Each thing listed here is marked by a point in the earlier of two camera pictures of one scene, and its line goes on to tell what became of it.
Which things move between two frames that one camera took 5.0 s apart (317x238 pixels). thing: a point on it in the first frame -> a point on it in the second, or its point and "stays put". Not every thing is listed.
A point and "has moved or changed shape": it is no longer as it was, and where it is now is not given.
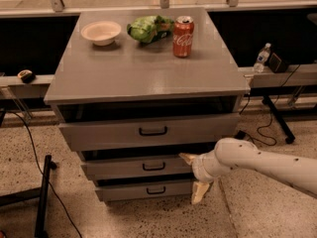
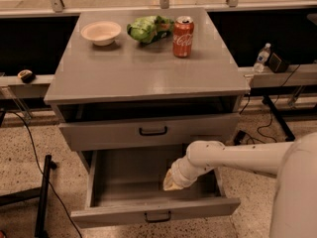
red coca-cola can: [182, 37] stays put
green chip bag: [151, 29] stays put
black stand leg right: [289, 138] stays put
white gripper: [199, 170] -> [178, 173]
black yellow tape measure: [27, 75] stays put
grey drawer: [139, 169] has moved or changed shape
